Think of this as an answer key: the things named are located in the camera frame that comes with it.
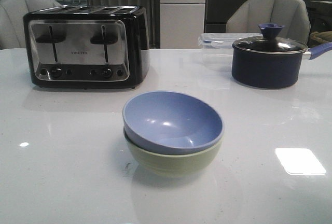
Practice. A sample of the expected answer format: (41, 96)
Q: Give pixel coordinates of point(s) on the white cabinet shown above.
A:
(181, 23)

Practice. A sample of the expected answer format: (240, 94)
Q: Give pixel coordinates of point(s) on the light green bowl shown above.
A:
(173, 166)

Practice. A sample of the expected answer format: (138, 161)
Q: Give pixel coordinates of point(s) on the clear plastic food container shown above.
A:
(217, 50)

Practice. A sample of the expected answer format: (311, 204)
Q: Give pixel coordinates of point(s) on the glass lid blue knob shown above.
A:
(269, 41)

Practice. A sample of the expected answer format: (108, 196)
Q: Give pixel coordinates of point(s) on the brown cushion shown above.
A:
(317, 38)

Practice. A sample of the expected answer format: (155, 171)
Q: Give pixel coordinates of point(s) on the black chrome toaster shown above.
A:
(103, 47)

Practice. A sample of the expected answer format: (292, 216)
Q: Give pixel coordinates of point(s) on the blue bowl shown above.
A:
(171, 123)

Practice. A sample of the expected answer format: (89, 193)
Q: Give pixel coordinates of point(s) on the grey upholstered chair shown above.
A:
(290, 13)

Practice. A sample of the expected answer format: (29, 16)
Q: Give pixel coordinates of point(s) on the dark blue saucepan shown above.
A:
(271, 69)

